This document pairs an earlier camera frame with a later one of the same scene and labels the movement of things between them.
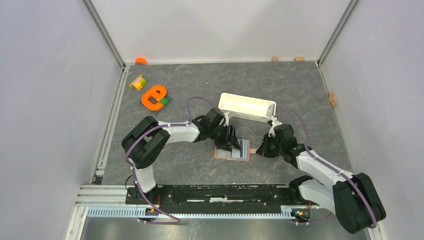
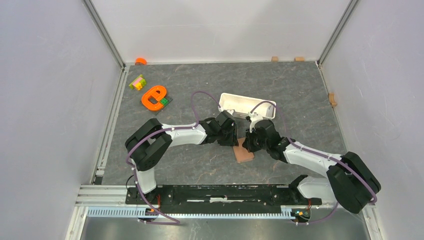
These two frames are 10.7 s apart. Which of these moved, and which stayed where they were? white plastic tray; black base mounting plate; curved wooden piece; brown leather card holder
Moved: brown leather card holder
Stayed: curved wooden piece; white plastic tray; black base mounting plate
